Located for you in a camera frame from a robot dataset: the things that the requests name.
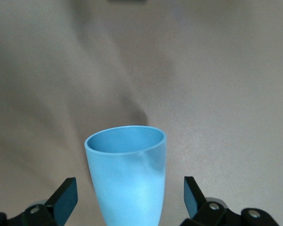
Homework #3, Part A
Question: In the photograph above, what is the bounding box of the blue plastic cup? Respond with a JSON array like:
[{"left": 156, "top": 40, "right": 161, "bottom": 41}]
[{"left": 84, "top": 125, "right": 167, "bottom": 226}]

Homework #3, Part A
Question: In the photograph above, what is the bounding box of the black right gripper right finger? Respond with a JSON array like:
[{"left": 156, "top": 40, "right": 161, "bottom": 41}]
[{"left": 180, "top": 176, "right": 282, "bottom": 226}]

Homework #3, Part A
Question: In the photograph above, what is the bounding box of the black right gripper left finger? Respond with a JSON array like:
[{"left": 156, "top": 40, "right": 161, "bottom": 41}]
[{"left": 0, "top": 178, "right": 79, "bottom": 226}]

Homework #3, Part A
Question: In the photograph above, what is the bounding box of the brown table cloth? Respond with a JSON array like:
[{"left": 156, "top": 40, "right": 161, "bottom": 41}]
[{"left": 0, "top": 0, "right": 283, "bottom": 226}]

